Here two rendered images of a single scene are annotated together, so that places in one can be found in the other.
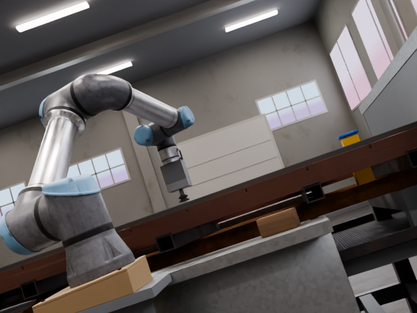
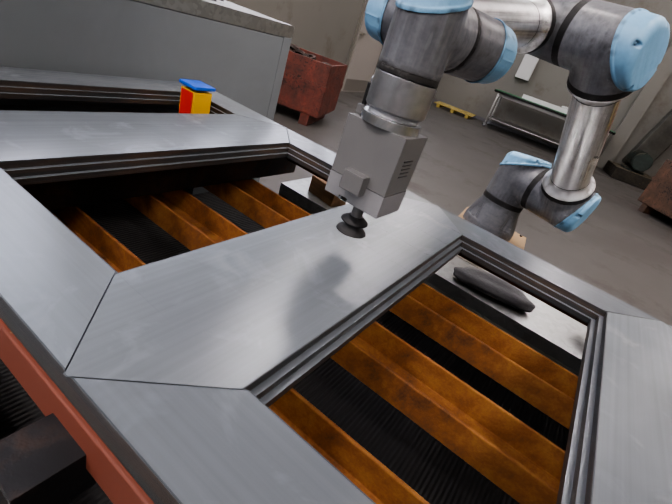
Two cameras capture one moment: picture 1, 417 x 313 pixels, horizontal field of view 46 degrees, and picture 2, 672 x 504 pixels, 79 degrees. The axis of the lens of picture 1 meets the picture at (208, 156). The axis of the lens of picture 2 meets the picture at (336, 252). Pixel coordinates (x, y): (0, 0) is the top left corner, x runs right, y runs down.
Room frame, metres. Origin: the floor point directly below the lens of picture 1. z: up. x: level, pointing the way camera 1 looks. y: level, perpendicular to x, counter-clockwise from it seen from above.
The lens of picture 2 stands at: (2.33, 0.29, 1.11)
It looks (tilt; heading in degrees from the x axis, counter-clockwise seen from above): 28 degrees down; 198
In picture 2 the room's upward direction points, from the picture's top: 19 degrees clockwise
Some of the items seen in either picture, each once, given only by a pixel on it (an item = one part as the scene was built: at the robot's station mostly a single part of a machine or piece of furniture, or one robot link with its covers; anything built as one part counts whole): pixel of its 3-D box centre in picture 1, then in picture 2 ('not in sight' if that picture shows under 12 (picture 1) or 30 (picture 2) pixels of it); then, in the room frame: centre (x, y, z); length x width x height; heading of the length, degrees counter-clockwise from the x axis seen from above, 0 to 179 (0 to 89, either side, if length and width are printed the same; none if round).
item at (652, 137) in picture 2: not in sight; (652, 143); (-8.90, 2.62, 0.88); 1.05 x 1.04 x 1.76; 178
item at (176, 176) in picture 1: (177, 174); (370, 159); (1.84, 0.13, 0.98); 0.10 x 0.09 x 0.16; 171
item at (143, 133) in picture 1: (152, 133); (462, 43); (1.73, 0.16, 1.13); 0.11 x 0.11 x 0.08; 66
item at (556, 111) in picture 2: not in sight; (545, 124); (-8.94, 0.47, 0.49); 2.73 x 1.08 x 0.99; 88
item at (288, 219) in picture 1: (278, 222); (328, 190); (1.31, -0.12, 0.71); 0.10 x 0.06 x 0.05; 71
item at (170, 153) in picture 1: (170, 154); (397, 97); (1.83, 0.14, 1.06); 0.08 x 0.08 x 0.05
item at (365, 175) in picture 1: (360, 166); (191, 128); (1.52, -0.44, 0.78); 0.05 x 0.05 x 0.19; 82
